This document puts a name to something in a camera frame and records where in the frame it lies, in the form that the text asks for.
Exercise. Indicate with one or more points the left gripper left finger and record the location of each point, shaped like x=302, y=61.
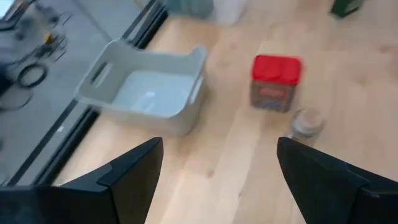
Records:
x=130, y=186

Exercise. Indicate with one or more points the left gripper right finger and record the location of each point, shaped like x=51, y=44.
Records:
x=311, y=186

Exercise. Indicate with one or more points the cork-top saffron glass jar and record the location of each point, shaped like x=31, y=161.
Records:
x=306, y=123

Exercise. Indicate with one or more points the red-lid smoked paprika tin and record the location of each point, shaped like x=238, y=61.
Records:
x=275, y=71

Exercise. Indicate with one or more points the green black pepper tin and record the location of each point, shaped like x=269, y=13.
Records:
x=345, y=6

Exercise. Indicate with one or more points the white plastic bin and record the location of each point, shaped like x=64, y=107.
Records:
x=149, y=93

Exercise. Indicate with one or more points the black metal table frame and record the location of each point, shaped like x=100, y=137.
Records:
x=70, y=146

